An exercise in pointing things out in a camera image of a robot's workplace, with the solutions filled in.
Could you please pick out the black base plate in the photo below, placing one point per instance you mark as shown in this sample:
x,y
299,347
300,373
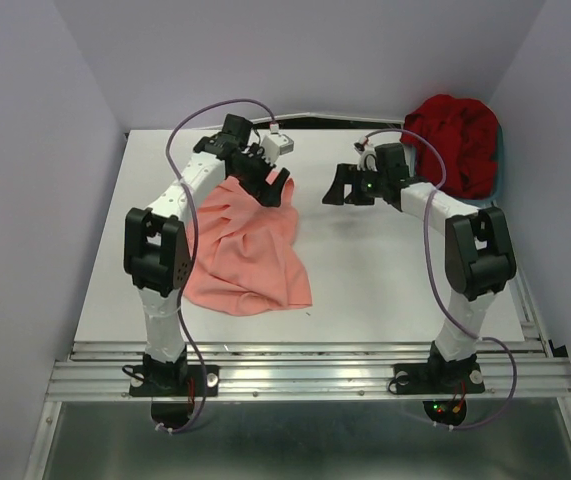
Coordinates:
x,y
143,385
415,379

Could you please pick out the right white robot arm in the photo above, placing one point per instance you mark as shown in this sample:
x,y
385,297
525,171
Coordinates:
x,y
479,262

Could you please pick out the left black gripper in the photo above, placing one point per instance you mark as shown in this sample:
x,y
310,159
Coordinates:
x,y
270,195

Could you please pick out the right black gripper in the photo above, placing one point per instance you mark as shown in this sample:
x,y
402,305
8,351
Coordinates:
x,y
346,174

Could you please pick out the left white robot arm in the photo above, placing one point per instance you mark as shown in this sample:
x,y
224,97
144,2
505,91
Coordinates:
x,y
159,255

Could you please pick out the teal plastic basket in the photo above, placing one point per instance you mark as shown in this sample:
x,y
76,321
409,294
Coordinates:
x,y
499,160

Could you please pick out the aluminium rail frame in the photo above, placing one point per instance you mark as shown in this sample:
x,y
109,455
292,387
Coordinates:
x,y
303,393

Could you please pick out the red skirt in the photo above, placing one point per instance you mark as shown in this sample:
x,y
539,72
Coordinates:
x,y
455,139

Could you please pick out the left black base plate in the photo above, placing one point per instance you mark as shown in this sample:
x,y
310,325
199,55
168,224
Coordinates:
x,y
143,385

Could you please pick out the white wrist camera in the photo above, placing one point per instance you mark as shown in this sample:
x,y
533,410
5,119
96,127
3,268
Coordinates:
x,y
367,155
275,145

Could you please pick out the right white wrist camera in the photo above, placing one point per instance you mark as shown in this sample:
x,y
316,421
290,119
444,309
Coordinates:
x,y
367,155

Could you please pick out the pink skirt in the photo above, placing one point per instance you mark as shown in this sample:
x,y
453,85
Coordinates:
x,y
246,263

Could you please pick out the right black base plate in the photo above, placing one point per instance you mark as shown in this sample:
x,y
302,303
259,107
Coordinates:
x,y
415,379

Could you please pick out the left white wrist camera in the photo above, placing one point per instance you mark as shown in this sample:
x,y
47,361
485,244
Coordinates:
x,y
275,145

